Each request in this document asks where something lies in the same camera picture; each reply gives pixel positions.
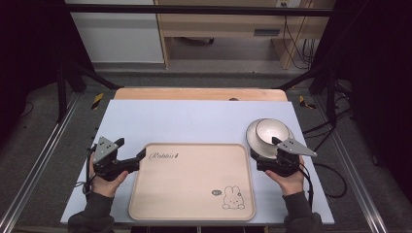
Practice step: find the yellow black tape piece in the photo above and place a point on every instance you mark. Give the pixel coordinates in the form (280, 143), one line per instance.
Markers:
(304, 102)
(97, 101)

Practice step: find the black metal stand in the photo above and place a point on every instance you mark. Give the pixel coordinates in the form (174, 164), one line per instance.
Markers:
(331, 93)
(61, 93)

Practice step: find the dark curtain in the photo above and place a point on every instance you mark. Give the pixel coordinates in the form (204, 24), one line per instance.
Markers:
(379, 81)
(29, 58)

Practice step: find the wooden table board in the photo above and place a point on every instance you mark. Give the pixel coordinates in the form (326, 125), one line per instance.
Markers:
(194, 94)

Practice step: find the black metal frame bar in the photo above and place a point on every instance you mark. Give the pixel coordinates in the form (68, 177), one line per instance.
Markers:
(200, 10)

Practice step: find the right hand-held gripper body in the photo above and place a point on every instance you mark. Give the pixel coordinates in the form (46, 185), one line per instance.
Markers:
(285, 158)

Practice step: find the white cabinet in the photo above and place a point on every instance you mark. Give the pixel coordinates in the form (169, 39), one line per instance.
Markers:
(120, 39)

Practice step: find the beige tray with rabbit print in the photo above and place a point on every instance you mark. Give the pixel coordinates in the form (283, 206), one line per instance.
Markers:
(191, 187)

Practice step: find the person's right hand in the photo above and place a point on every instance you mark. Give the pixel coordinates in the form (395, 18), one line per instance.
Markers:
(289, 183)

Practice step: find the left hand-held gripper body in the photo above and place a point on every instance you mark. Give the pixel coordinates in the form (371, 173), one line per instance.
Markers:
(107, 161)

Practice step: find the aluminium floor rail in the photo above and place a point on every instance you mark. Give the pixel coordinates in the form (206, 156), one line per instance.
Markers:
(353, 174)
(42, 161)

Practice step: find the person's left hand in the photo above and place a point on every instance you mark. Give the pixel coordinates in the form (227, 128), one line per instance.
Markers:
(105, 187)

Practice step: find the white ceramic bowl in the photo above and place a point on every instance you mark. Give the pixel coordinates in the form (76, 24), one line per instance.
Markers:
(270, 129)

